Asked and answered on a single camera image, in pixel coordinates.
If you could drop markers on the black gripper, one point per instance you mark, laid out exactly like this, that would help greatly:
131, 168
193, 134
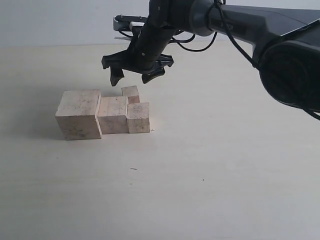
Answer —
144, 55

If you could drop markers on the smallest wooden cube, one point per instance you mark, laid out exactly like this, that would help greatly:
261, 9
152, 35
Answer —
132, 94

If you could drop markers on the third largest wooden cube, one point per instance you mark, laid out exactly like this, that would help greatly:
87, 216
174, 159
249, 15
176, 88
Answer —
138, 117

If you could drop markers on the second largest wooden cube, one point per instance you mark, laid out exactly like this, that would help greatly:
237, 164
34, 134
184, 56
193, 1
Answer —
112, 115

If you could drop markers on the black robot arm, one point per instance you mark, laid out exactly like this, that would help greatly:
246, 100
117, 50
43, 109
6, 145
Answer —
286, 44

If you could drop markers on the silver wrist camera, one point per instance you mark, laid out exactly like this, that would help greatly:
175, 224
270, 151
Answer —
125, 23

